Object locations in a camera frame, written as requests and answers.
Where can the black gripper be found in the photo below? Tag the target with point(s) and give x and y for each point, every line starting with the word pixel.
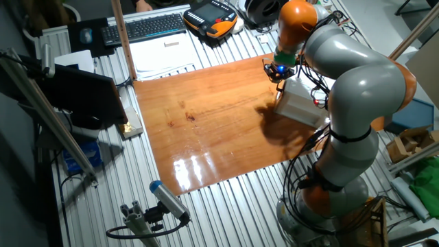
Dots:
pixel 280 70

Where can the white drawer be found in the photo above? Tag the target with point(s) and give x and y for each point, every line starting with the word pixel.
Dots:
pixel 291 99
pixel 302 118

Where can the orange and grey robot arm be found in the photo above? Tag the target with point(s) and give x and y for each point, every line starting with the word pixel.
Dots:
pixel 363 89

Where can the white plastic drawer cabinet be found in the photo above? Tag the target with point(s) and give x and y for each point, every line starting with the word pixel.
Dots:
pixel 298 103

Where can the person hand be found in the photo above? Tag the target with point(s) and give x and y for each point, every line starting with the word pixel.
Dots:
pixel 143 5

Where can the white egg-shaped object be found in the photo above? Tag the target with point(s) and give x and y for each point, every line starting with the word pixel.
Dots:
pixel 237 26

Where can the black filament spool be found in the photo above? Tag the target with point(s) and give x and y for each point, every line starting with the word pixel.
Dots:
pixel 264 10

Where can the glossy wooden board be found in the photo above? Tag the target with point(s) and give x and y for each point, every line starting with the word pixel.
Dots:
pixel 212 130

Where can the orange and black teach pendant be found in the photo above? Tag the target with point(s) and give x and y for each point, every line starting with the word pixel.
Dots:
pixel 209 13

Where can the white paper stack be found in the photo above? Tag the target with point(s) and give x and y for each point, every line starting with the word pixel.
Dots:
pixel 161 58

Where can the cardboard box with wood blocks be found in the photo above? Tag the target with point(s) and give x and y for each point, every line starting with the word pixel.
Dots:
pixel 398 151

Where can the blue box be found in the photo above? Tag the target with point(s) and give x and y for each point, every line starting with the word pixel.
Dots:
pixel 415 116

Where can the black computer keyboard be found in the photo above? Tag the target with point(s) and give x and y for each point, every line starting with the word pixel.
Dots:
pixel 144 29

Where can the beige flat panel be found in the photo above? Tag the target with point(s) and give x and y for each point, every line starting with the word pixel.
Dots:
pixel 425 68

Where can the small gold foil box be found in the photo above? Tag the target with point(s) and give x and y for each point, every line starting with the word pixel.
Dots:
pixel 132 125

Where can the aluminium profile bar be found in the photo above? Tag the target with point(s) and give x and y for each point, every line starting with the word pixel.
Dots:
pixel 415 156

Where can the wooden crate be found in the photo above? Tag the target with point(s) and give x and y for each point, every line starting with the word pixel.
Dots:
pixel 374 223

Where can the white rolled sheet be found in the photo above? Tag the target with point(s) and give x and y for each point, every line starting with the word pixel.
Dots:
pixel 408 197

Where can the green cloth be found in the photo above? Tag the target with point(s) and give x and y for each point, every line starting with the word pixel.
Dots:
pixel 428 185

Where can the grey computer mouse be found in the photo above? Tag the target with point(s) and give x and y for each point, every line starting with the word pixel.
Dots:
pixel 86 35

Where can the black monitor panel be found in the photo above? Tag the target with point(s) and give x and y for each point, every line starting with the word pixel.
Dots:
pixel 82 92

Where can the white flat box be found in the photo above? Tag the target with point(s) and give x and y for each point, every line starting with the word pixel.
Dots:
pixel 75 60

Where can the black mouse pad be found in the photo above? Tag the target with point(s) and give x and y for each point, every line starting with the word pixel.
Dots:
pixel 75 48

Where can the blue tissue pack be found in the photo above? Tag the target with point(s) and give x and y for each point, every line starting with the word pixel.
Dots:
pixel 84 158

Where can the silver depth camera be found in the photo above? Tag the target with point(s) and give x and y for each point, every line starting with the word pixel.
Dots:
pixel 48 60
pixel 169 200

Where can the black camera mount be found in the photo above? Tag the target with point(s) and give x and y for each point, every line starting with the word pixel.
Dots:
pixel 154 216

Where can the short aluminium profile post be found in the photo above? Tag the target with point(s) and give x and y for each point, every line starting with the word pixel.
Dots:
pixel 137 223

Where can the long aluminium frame strut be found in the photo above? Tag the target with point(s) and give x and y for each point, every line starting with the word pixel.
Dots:
pixel 44 116

